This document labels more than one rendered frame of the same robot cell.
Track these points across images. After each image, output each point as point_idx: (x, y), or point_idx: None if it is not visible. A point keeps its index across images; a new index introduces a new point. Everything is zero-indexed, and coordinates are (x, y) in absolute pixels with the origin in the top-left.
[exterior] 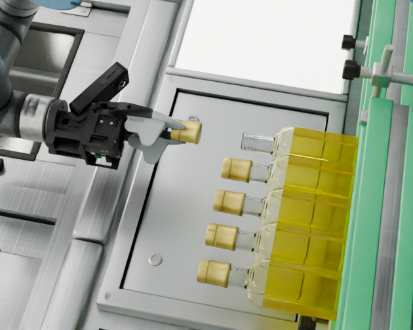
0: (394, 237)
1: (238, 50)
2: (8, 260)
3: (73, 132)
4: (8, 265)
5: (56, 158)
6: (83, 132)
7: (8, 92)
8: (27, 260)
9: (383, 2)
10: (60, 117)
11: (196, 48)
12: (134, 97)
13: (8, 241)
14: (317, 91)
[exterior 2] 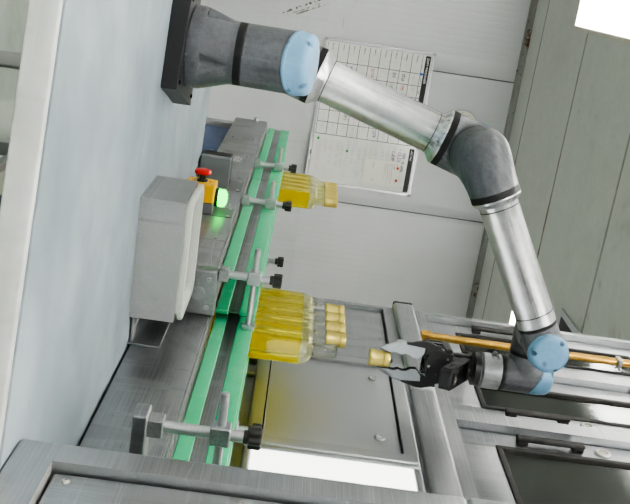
0: (243, 246)
1: (358, 480)
2: (472, 403)
3: (457, 354)
4: (470, 401)
5: (479, 446)
6: (449, 344)
7: (511, 343)
8: (459, 402)
9: (236, 382)
10: (472, 361)
11: (399, 481)
12: (438, 454)
13: (479, 410)
14: (273, 447)
